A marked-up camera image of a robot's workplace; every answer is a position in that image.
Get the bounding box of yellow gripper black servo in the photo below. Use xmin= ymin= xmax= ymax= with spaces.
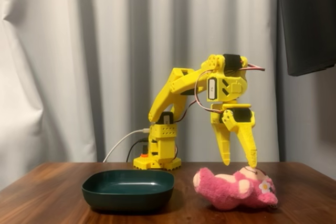
xmin=209 ymin=102 xmax=258 ymax=168

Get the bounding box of pink strawberry bear plush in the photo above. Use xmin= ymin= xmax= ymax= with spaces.
xmin=193 ymin=166 xmax=279 ymax=211

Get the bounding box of dark green plastic bin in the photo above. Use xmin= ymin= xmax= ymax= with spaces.
xmin=81 ymin=169 xmax=175 ymax=211

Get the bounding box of black monitor screen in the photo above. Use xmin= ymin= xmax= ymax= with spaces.
xmin=277 ymin=0 xmax=336 ymax=77

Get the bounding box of pale grey curtain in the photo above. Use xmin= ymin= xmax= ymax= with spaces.
xmin=0 ymin=0 xmax=336 ymax=191

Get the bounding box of red white black servo wire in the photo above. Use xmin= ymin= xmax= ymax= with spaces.
xmin=195 ymin=69 xmax=224 ymax=113
xmin=241 ymin=62 xmax=266 ymax=72

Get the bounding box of black power cable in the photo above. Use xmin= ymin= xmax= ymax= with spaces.
xmin=125 ymin=137 xmax=149 ymax=163

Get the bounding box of white USB cable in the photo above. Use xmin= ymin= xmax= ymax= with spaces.
xmin=102 ymin=129 xmax=151 ymax=163

